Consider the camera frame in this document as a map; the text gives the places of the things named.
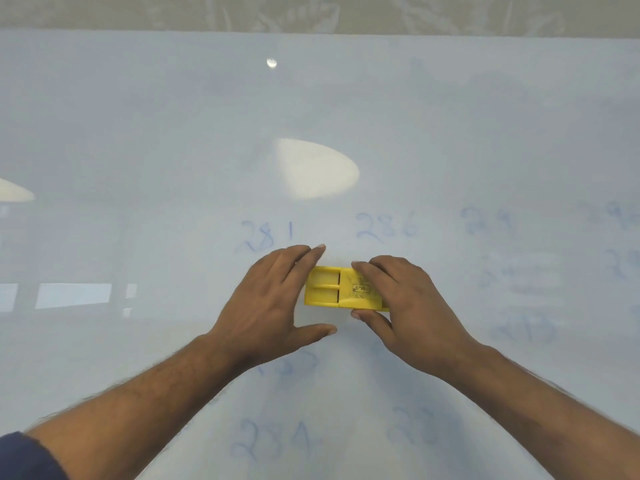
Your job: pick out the person's right middle finger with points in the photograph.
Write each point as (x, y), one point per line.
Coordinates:
(392, 268)

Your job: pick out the person's right hand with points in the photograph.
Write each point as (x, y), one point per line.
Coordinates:
(420, 324)

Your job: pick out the person's left middle finger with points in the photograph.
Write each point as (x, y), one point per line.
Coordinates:
(292, 259)

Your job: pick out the yellow plastic slotted part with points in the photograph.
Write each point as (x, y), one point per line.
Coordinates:
(325, 289)

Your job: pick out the person's left hand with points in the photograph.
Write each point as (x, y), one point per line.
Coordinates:
(260, 314)

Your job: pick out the person's right thumb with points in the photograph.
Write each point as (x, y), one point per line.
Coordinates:
(371, 323)

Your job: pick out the person's left thumb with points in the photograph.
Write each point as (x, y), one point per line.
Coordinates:
(315, 333)

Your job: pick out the person's left forearm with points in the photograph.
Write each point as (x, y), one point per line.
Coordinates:
(145, 409)

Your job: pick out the dark blue sleeve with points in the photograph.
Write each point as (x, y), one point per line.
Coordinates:
(27, 459)

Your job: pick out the person's right forearm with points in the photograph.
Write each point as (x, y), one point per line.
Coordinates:
(540, 419)

